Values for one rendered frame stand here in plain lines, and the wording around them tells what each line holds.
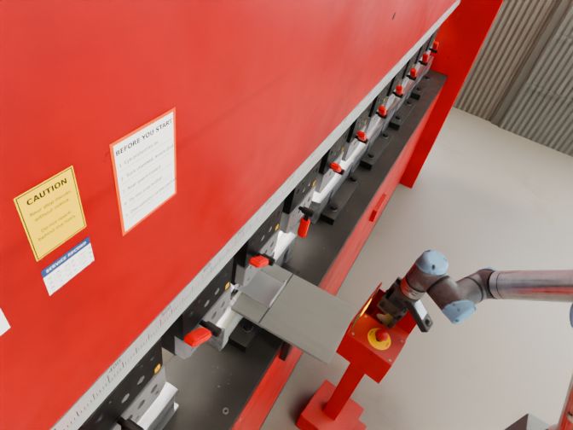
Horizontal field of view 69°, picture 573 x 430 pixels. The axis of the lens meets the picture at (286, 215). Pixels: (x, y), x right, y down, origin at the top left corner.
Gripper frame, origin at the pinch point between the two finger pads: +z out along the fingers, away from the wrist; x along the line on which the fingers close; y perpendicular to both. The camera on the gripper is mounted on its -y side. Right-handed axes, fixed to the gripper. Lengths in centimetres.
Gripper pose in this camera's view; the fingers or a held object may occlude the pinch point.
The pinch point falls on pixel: (389, 327)
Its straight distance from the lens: 144.5
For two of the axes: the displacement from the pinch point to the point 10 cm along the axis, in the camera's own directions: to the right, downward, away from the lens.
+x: -5.9, 4.8, -6.5
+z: -2.3, 6.7, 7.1
